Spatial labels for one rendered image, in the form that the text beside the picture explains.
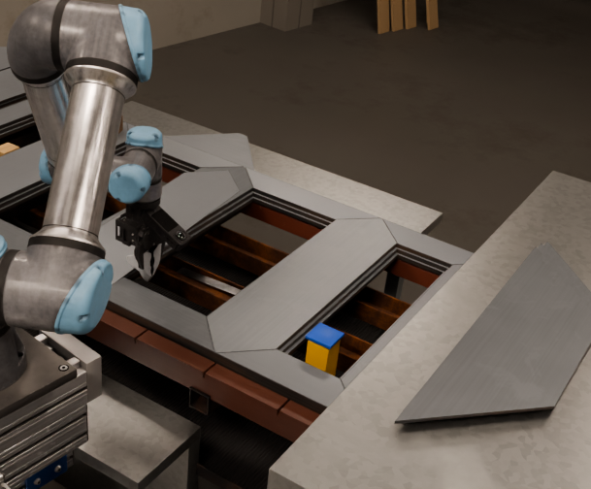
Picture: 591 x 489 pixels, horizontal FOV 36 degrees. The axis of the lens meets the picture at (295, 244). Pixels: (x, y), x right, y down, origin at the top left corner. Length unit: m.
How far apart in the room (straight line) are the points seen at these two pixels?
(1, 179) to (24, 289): 1.17
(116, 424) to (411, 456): 0.76
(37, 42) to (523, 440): 0.99
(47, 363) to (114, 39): 0.53
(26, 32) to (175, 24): 4.60
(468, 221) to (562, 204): 2.11
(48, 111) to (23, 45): 0.18
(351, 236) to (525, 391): 0.90
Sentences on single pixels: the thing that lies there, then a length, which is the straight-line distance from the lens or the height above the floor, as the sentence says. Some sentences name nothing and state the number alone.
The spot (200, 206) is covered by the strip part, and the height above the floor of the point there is 0.85.
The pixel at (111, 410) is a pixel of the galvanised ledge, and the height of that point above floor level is 0.68.
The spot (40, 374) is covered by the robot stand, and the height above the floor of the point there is 1.04.
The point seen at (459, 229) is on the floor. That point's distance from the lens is 4.21.
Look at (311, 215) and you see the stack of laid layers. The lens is 2.39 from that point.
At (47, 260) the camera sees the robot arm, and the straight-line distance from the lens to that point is 1.36.
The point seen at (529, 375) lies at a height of 1.07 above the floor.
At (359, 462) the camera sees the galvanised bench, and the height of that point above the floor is 1.05.
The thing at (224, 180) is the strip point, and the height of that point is 0.85.
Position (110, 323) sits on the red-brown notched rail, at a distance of 1.97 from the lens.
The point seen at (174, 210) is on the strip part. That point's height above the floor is 0.85.
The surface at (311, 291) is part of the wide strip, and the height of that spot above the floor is 0.85.
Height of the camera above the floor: 1.99
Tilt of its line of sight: 31 degrees down
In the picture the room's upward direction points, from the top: 6 degrees clockwise
